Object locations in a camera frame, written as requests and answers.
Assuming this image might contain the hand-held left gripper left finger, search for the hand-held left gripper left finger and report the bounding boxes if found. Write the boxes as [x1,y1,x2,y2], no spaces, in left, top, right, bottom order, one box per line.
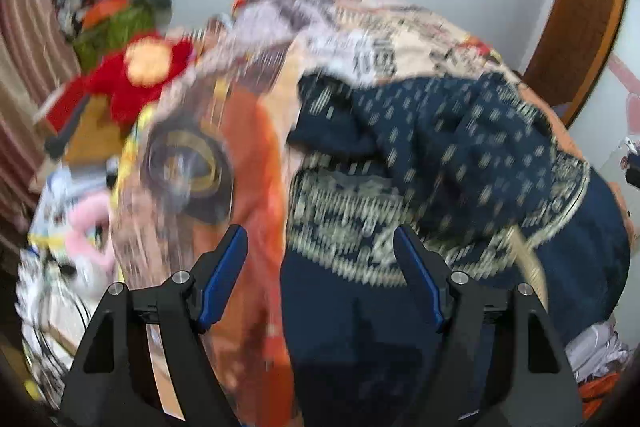
[59,224,249,427]

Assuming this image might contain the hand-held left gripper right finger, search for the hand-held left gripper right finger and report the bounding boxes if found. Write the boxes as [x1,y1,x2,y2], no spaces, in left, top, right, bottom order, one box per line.
[393,224,584,427]

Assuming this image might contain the navy patterned hoodie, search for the navy patterned hoodie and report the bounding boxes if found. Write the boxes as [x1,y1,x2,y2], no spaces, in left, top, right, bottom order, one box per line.
[279,73,632,427]

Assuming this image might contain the white clothes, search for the white clothes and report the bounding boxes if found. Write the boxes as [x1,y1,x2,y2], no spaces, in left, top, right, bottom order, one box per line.
[564,319,632,384]

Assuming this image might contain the pink plush item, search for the pink plush item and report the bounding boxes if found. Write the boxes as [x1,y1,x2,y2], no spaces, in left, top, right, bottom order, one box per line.
[67,196,119,269]

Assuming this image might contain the pile of magazines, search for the pile of magazines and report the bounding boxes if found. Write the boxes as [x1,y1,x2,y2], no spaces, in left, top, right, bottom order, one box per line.
[27,161,121,249]

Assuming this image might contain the brown cardboard box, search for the brown cardboard box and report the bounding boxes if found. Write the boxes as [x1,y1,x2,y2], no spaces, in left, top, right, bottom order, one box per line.
[64,96,127,168]

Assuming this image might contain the dark grey box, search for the dark grey box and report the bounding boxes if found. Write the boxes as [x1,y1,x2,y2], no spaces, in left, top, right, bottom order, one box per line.
[43,97,97,158]

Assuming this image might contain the orange cloth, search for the orange cloth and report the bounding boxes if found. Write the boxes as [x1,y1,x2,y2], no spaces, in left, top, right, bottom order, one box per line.
[577,369,627,419]

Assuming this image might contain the red plush toy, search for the red plush toy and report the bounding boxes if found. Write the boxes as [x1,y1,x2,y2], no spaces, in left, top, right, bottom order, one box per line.
[35,33,197,134]

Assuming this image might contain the printed blanket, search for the printed blanket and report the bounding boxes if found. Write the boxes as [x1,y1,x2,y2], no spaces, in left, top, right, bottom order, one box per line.
[107,0,638,427]

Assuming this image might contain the green patterned box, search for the green patterned box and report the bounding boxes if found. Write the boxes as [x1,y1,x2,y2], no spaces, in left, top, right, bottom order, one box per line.
[72,4,157,74]

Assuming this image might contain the white heart-print sliding door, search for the white heart-print sliding door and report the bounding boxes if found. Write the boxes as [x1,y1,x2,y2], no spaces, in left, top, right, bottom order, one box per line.
[569,0,640,190]

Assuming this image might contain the orange box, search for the orange box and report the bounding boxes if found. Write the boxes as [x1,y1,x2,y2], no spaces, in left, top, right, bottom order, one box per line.
[79,0,134,28]

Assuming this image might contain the striped brown curtain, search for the striped brown curtain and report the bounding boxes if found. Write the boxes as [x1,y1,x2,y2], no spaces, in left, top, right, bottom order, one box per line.
[0,0,85,258]

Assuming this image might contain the wooden door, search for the wooden door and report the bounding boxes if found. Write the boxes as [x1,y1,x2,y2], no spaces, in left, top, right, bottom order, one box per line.
[520,0,630,128]

